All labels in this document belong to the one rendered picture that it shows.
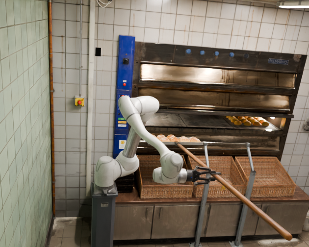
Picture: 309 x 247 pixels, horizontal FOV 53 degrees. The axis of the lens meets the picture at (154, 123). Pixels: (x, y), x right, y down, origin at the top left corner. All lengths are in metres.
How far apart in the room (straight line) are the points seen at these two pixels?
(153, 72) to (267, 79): 1.31
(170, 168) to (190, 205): 1.63
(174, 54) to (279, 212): 2.12
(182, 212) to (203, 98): 1.25
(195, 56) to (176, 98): 0.49
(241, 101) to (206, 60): 0.65
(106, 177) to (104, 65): 1.26
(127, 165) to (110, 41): 1.31
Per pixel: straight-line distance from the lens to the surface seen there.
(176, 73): 3.37
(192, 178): 2.01
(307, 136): 4.30
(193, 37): 3.35
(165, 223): 3.46
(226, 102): 3.61
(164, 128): 3.51
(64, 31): 3.24
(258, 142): 3.99
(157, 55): 3.30
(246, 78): 3.64
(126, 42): 3.20
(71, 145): 3.53
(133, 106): 2.15
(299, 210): 4.02
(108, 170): 2.47
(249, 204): 1.68
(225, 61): 3.52
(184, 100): 3.45
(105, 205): 2.61
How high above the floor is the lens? 2.39
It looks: 20 degrees down
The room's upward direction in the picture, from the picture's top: 6 degrees clockwise
